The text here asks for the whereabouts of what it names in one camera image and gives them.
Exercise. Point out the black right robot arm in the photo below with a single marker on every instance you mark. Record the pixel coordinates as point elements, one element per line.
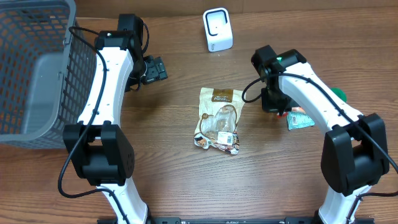
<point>355,153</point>

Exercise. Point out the white barcode scanner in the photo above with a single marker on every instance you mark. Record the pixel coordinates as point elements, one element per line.
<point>218,30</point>

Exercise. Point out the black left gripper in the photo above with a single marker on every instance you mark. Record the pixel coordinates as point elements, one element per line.
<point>157,70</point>

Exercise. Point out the grey plastic basket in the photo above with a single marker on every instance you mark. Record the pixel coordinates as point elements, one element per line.
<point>46,74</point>

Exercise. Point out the small orange box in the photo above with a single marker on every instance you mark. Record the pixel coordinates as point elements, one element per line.
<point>298,110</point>

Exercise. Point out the white snack wrapper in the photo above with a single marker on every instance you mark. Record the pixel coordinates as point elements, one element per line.
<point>219,113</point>

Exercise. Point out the teal white tissue pack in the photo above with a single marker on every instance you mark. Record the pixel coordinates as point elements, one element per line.
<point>297,120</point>

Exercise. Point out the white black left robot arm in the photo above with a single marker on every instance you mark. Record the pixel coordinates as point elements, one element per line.
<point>97,148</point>

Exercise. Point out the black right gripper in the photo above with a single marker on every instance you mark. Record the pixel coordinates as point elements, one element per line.
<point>268,106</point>

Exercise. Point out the red snack bar box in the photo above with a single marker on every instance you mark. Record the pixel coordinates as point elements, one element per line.
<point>281,115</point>

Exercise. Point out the green lid jar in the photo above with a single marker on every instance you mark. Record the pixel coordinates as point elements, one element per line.
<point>340,94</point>

